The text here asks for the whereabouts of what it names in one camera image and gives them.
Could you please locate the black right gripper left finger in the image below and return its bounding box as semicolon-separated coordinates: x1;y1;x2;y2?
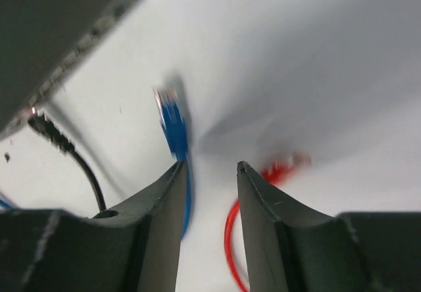
1;161;187;291

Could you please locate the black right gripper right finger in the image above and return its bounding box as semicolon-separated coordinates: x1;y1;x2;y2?
237;161;420;291

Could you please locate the red ethernet cable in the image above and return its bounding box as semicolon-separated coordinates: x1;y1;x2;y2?
224;152;313;292

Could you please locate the blue ethernet cable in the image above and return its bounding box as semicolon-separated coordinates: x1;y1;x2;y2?
153;73;197;240

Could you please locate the black ethernet cable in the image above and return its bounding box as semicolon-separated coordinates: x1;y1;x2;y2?
28;112;107;211

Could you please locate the black network switch box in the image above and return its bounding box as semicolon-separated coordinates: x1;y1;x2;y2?
1;0;139;139

